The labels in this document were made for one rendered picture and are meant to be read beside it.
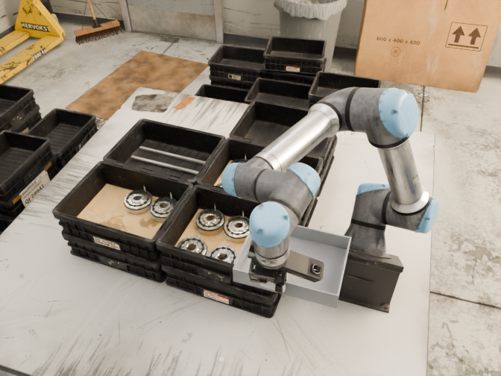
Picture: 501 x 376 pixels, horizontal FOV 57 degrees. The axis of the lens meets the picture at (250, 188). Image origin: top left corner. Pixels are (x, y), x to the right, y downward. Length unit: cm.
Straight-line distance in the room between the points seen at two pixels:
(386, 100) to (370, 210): 47
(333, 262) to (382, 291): 32
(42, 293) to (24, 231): 33
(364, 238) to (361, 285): 15
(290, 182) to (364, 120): 35
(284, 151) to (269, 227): 27
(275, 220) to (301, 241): 47
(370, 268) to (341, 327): 23
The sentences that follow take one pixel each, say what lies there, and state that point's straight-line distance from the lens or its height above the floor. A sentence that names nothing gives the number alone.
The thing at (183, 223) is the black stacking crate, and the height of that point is 87.
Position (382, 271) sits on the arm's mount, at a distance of 148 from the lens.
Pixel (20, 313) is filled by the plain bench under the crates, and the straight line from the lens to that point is 176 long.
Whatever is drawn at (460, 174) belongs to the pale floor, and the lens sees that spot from 337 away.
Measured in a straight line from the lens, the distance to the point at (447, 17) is 416.
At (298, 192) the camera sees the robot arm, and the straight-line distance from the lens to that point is 91.
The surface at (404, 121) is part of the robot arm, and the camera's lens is 119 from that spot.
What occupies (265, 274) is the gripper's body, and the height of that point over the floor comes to 120.
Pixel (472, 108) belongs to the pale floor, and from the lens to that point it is 409.
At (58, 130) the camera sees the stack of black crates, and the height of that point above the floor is 38.
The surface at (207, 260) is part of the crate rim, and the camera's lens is 142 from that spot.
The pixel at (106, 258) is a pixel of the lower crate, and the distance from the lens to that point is 172.
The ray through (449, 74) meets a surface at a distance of 425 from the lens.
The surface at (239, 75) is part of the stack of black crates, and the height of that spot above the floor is 42.
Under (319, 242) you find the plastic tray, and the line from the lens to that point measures 131.
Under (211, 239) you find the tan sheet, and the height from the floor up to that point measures 83.
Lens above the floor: 204
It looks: 43 degrees down
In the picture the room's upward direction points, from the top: 1 degrees counter-clockwise
